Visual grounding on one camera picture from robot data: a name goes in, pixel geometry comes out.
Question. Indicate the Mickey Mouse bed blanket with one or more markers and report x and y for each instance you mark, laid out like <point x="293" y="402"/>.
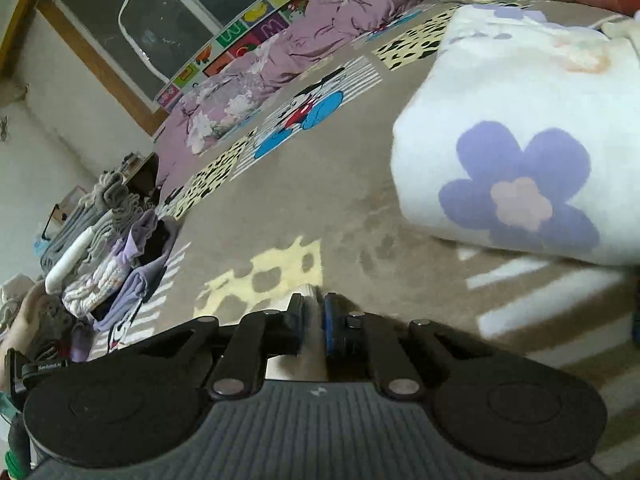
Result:
<point x="321" y="209"/>

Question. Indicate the folded clothes stack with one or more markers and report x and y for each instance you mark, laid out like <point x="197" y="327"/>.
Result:
<point x="41" y="330"/>
<point x="112" y="266"/>

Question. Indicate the cluttered wooden desk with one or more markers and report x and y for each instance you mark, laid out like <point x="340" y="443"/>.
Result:
<point x="110" y="192"/>

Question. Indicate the white and lilac sweatshirt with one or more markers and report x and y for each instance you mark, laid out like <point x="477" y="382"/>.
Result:
<point x="310" y="364"/>

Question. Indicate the wood framed window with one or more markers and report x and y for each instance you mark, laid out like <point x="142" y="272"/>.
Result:
<point x="131" y="46"/>

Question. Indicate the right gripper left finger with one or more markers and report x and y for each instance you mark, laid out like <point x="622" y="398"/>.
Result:
<point x="259" y="336"/>

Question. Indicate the pink floral duvet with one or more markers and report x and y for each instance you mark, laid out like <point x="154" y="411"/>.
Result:
<point x="222" y="101"/>

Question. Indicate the left folded clothes stack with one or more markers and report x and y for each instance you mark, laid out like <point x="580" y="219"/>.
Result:
<point x="41" y="330"/>

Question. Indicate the white purple flower blanket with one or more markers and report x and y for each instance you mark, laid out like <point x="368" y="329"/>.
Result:
<point x="525" y="136"/>

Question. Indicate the middle folded clothes stack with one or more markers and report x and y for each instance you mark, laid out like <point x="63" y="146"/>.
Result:
<point x="112" y="266"/>

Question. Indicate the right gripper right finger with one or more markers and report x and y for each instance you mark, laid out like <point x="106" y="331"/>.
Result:
<point x="365" y="346"/>

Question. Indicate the colourful alphabet wall strip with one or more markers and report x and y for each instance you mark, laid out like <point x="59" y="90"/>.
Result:
<point x="234" y="27"/>

